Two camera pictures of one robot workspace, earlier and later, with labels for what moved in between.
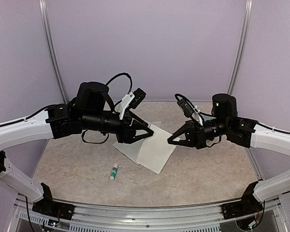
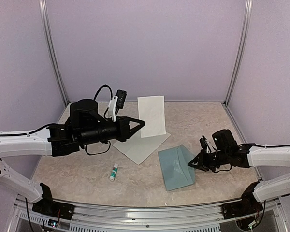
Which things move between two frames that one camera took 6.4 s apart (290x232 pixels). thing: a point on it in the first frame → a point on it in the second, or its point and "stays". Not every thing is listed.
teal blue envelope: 207,117 → 176,171
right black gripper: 195,133 → 202,164
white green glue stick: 114,171 stays
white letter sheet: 156,150 → 152,111
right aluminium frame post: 249,7 stays
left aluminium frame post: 43,7 stays
